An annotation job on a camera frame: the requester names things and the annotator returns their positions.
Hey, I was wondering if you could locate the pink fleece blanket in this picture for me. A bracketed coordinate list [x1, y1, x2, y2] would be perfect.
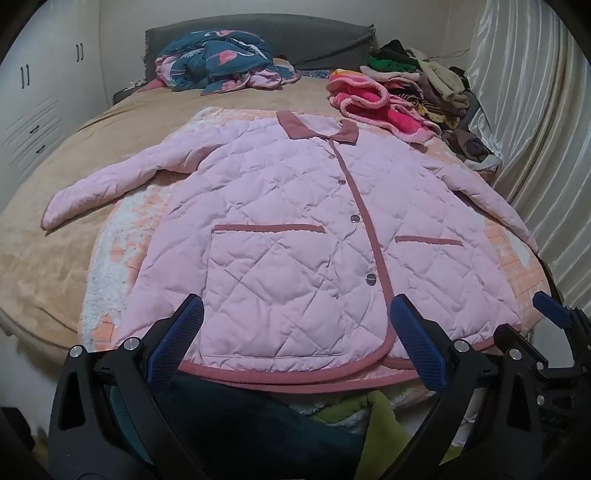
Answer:
[327, 69, 444, 146]

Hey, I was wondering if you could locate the dark teal garment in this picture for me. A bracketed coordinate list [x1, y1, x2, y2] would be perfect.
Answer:
[106, 374, 370, 480]

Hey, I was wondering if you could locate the pink quilted jacket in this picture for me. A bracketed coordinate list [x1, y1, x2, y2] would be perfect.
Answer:
[41, 110, 541, 386]

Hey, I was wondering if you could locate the teal flamingo print quilt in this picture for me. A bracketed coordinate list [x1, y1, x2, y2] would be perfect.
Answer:
[154, 28, 302, 95]

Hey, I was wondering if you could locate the olive green garment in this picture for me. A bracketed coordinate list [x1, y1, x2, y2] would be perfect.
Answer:
[311, 390, 462, 480]

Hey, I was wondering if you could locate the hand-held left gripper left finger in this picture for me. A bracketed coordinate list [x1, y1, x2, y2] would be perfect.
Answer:
[48, 294, 206, 480]

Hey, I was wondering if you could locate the orange plaid bear blanket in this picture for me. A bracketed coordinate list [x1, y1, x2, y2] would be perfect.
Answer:
[78, 107, 555, 416]

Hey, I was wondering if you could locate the white wardrobe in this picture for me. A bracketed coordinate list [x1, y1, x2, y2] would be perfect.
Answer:
[0, 28, 148, 185]

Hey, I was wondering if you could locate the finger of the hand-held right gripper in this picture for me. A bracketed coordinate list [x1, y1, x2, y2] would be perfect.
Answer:
[494, 323, 578, 370]
[532, 291, 591, 342]

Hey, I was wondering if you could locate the pile of folded clothes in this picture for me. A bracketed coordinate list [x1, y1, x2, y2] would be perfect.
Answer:
[360, 39, 481, 134]

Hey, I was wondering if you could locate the grey padded headboard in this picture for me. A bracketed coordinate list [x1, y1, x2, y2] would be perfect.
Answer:
[144, 14, 377, 88]

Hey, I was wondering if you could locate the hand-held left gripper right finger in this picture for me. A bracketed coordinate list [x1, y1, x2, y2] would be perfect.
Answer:
[389, 294, 548, 480]

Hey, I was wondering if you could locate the shiny cream curtain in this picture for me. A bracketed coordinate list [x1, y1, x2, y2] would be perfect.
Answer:
[462, 0, 591, 305]

